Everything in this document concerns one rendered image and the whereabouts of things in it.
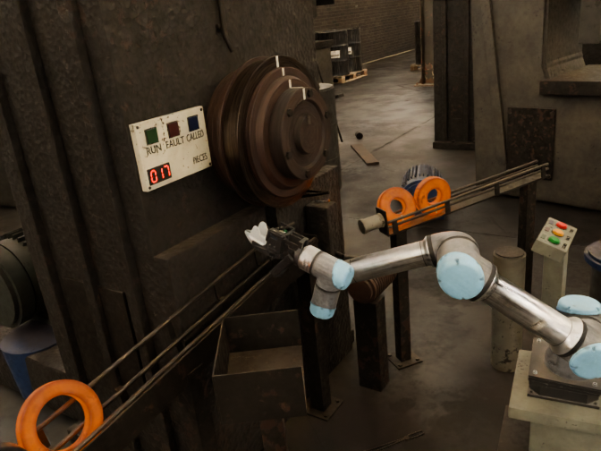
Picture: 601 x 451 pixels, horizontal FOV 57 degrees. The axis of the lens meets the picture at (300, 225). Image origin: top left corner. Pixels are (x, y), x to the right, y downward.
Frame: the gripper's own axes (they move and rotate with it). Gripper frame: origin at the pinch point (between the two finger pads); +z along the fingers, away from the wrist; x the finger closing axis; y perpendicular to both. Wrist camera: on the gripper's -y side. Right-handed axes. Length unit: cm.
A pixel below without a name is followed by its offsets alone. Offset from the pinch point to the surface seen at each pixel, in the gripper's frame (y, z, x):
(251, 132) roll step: 31.5, 4.6, -1.4
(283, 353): -15.4, -29.7, 20.2
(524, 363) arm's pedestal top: -29, -86, -45
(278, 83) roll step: 43.0, 6.8, -15.1
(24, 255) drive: -58, 106, 8
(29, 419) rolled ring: -14, -1, 76
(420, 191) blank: -1, -27, -77
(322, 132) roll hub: 27.3, -2.9, -29.9
